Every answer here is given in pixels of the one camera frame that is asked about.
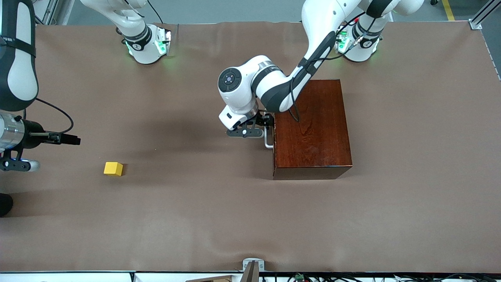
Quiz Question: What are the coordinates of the wooden drawer with white handle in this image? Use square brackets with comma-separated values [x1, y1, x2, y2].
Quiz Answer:
[264, 126, 277, 177]

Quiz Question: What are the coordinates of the yellow block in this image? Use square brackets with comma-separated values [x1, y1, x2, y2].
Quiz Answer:
[104, 162, 123, 177]

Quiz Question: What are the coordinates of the dark red wooden cabinet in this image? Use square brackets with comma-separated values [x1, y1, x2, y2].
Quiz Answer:
[273, 80, 353, 181]

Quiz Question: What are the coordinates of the black round object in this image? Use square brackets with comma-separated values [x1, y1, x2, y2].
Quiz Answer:
[0, 193, 14, 218]

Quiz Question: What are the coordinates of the brown table mat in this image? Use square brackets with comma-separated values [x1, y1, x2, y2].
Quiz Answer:
[0, 21, 501, 274]

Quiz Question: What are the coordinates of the brown cardboard piece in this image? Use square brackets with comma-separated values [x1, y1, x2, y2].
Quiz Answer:
[185, 275, 235, 282]

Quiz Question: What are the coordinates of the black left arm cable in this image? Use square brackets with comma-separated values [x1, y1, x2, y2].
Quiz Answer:
[289, 12, 376, 123]

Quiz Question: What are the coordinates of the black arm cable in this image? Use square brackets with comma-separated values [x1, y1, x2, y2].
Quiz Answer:
[23, 98, 74, 136]
[289, 12, 376, 123]

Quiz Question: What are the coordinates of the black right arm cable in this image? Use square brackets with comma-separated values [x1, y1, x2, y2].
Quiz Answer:
[23, 98, 74, 136]

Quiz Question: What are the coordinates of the aluminium frame with dark bars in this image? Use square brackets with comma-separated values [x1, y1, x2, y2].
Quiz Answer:
[33, 0, 59, 26]

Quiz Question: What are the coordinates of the white table edge rail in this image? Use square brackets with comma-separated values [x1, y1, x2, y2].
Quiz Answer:
[0, 271, 243, 282]

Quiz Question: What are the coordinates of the small metal bracket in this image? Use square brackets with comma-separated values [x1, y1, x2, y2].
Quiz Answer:
[242, 258, 265, 272]

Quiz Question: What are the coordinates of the thin black base cable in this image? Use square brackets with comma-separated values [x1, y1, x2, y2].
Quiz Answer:
[147, 0, 164, 25]

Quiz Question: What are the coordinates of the aluminium post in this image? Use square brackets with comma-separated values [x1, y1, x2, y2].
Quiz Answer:
[240, 261, 260, 282]

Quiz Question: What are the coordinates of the aluminium frame with corner bracket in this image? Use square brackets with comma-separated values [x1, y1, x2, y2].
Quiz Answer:
[470, 0, 501, 30]

